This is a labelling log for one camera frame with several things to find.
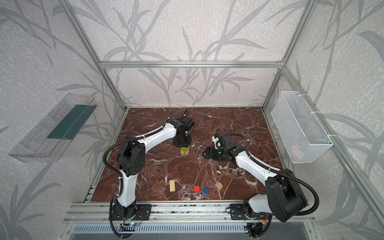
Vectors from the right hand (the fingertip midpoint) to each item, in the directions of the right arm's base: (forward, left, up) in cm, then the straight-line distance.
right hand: (206, 150), depth 86 cm
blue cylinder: (-20, +1, -9) cm, 22 cm away
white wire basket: (-9, -40, +25) cm, 48 cm away
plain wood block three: (+2, +14, -8) cm, 16 cm away
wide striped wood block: (-17, +19, -8) cm, 27 cm away
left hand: (+7, +11, -2) cm, 13 cm away
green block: (+3, +14, -4) cm, 15 cm away
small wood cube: (-17, -7, -8) cm, 20 cm away
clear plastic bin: (-8, +70, +23) cm, 74 cm away
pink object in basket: (-6, -44, +12) cm, 46 cm away
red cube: (-19, +6, -9) cm, 21 cm away
